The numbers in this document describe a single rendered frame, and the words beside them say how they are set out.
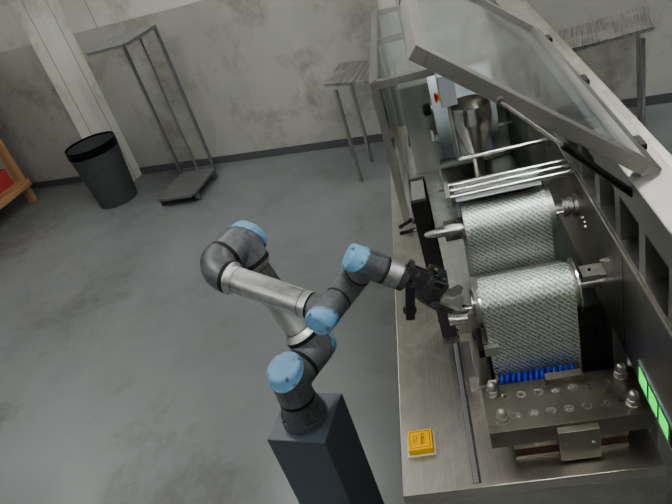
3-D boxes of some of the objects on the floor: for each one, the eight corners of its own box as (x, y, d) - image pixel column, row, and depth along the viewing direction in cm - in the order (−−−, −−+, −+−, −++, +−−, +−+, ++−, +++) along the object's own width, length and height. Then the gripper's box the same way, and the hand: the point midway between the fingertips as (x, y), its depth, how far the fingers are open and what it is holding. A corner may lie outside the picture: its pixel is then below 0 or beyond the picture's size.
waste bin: (151, 184, 662) (123, 128, 627) (125, 209, 622) (94, 151, 588) (113, 188, 682) (84, 135, 647) (86, 213, 642) (54, 158, 607)
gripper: (410, 273, 153) (483, 303, 157) (408, 251, 161) (478, 280, 165) (394, 297, 158) (466, 326, 162) (393, 275, 166) (462, 303, 170)
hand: (462, 309), depth 165 cm, fingers closed, pressing on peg
